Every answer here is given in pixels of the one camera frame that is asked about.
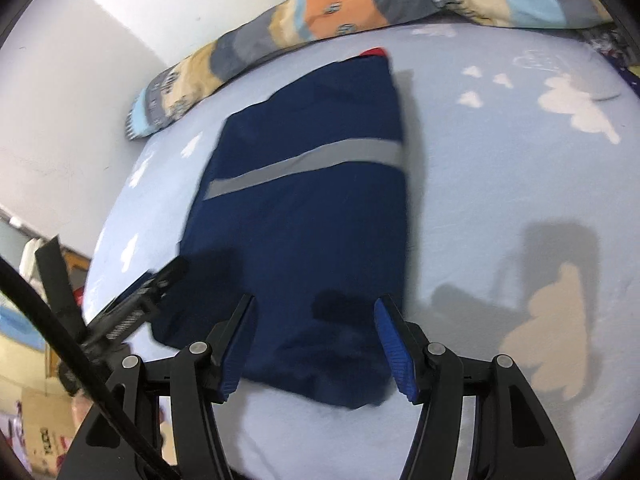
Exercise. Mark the patterned cloth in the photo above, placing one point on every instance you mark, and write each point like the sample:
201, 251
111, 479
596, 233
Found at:
612, 47

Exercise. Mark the patchwork quilt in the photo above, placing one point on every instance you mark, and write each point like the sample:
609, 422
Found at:
325, 5

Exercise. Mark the cardboard box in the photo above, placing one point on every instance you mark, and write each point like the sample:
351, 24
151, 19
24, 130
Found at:
42, 435

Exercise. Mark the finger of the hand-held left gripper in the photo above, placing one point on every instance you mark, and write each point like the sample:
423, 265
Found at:
150, 287

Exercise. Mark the light blue cloud-print bed sheet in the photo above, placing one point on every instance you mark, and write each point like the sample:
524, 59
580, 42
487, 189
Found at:
500, 185

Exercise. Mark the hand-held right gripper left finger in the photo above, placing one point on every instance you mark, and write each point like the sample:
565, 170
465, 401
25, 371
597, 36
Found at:
236, 355

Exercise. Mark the navy blue work jacket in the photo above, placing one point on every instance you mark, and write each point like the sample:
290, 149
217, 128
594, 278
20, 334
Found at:
300, 235

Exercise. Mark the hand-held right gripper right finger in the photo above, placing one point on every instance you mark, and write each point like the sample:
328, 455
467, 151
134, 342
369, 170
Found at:
396, 342

